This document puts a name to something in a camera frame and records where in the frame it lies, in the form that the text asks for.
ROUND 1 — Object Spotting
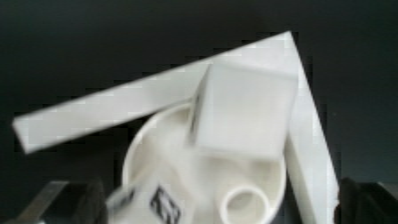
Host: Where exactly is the white frame wall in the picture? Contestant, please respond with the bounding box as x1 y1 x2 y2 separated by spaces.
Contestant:
13 32 340 224

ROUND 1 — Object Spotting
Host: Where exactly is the white stool leg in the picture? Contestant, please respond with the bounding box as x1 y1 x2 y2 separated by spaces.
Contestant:
191 64 299 160
107 176 198 224

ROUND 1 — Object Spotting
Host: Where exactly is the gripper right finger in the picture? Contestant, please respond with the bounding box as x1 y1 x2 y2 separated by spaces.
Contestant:
337 178 398 224

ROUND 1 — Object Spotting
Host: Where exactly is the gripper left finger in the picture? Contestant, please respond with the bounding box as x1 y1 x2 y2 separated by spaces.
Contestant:
15 180 107 224

